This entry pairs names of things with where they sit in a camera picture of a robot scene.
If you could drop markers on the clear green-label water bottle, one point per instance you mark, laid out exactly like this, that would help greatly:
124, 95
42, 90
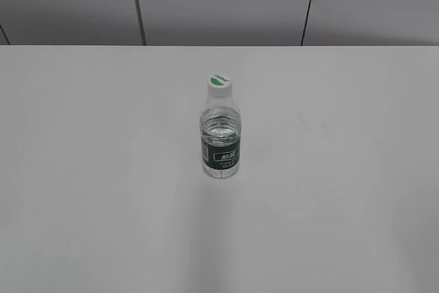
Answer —
220, 134

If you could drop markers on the white green bottle cap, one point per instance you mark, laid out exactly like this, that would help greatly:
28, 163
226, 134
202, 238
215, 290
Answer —
219, 85

